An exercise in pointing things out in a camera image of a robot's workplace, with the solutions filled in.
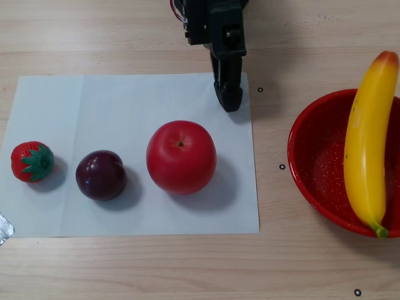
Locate red speckled bowl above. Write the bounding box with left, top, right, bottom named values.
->
left=287, top=89, right=400, bottom=239

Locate grey tape piece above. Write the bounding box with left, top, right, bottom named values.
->
left=0, top=211, right=16, bottom=249

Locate red white servo wire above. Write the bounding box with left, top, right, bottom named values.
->
left=169, top=0, right=189, bottom=25

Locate red toy apple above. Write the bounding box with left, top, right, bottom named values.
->
left=146, top=120, right=218, bottom=196

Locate white paper sheet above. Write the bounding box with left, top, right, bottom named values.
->
left=0, top=71, right=261, bottom=239

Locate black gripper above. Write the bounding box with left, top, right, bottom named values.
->
left=182, top=0, right=248, bottom=113

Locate red toy strawberry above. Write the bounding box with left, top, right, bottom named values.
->
left=10, top=141, right=55, bottom=184

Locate yellow toy banana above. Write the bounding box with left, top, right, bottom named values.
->
left=342, top=50, right=400, bottom=239

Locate dark purple toy plum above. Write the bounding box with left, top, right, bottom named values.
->
left=75, top=149, right=128, bottom=202

